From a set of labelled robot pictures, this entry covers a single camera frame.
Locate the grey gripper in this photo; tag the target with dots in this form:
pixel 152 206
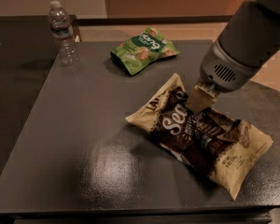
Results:
pixel 222 68

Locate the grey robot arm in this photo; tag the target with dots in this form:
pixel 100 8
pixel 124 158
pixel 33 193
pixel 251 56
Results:
pixel 249 40

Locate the clear plastic water bottle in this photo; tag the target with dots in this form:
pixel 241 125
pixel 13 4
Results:
pixel 63 33

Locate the brown sea salt chip bag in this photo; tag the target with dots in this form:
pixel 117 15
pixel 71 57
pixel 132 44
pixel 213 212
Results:
pixel 215 145

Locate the green rice chip bag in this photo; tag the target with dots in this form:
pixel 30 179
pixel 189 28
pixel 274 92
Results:
pixel 136 53

